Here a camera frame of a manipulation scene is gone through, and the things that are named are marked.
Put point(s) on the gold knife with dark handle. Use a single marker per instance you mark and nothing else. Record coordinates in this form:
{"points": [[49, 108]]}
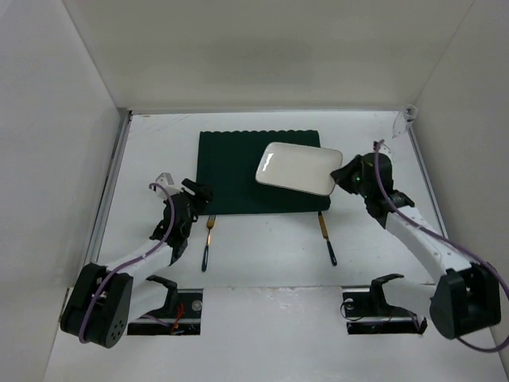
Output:
{"points": [[324, 233]]}

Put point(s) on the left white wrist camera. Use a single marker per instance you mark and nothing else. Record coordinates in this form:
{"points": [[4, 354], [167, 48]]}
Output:
{"points": [[166, 186]]}

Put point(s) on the clear wine glass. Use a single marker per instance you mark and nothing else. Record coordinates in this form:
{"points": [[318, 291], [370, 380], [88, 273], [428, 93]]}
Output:
{"points": [[404, 120]]}

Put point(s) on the gold fork with dark handle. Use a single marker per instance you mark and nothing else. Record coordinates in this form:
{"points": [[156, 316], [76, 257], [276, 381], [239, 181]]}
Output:
{"points": [[209, 225]]}

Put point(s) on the right aluminium frame rail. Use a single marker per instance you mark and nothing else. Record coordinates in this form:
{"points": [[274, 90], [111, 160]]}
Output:
{"points": [[428, 183]]}

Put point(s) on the left aluminium frame rail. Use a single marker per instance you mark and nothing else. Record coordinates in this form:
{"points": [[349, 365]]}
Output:
{"points": [[100, 222]]}

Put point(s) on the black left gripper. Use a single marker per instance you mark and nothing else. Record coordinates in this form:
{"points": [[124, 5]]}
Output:
{"points": [[195, 195]]}

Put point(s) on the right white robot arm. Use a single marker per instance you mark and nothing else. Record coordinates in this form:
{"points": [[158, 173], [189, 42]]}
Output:
{"points": [[465, 295]]}

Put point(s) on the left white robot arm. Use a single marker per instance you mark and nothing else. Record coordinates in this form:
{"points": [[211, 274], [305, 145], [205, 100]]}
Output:
{"points": [[126, 295]]}

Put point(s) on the white rectangular plate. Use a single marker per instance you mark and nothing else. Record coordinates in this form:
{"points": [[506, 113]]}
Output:
{"points": [[300, 168]]}

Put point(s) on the dark green cloth placemat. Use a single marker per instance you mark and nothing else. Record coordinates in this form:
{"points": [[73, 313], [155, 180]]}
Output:
{"points": [[227, 161]]}

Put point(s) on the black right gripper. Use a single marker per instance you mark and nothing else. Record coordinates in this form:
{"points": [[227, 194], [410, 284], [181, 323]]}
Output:
{"points": [[346, 179]]}

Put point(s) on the aluminium frame rail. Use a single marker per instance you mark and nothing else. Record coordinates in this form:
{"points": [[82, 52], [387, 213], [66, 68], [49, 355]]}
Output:
{"points": [[100, 222], [428, 183]]}

